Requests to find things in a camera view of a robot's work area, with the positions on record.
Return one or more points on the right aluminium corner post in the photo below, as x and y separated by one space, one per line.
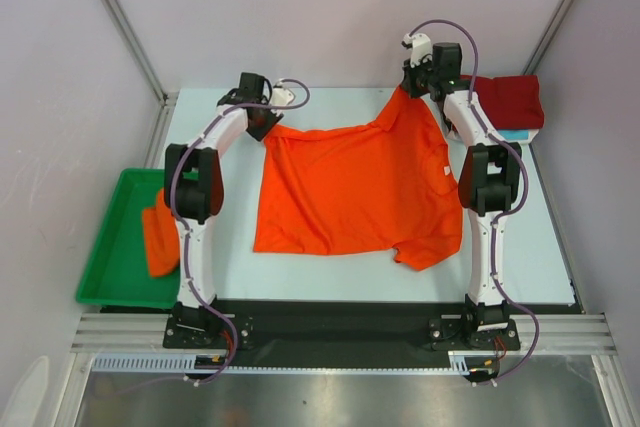
549 34

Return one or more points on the folded turquoise t shirt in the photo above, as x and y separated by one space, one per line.
520 136

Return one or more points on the green plastic tray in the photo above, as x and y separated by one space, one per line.
116 272

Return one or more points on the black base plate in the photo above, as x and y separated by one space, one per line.
345 334

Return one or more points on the aluminium corner post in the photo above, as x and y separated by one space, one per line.
135 47
549 34

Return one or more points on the folded dark red t shirt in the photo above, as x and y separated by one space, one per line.
511 102

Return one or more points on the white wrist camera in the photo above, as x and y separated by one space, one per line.
281 96
420 47

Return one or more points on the orange t shirt in tray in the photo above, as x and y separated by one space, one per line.
161 238

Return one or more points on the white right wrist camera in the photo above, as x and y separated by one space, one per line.
420 47

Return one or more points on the orange t shirt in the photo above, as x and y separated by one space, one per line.
384 185
161 238

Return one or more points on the grey slotted cable duct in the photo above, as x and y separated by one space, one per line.
194 364

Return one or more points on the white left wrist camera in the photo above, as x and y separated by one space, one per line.
281 96

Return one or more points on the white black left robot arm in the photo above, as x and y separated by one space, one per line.
194 193

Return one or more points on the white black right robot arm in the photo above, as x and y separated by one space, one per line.
489 187

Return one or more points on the left aluminium corner post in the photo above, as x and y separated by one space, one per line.
135 47

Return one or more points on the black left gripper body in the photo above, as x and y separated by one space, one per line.
267 120

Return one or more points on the aluminium front rail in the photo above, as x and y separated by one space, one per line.
144 332

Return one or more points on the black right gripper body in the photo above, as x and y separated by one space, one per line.
413 84

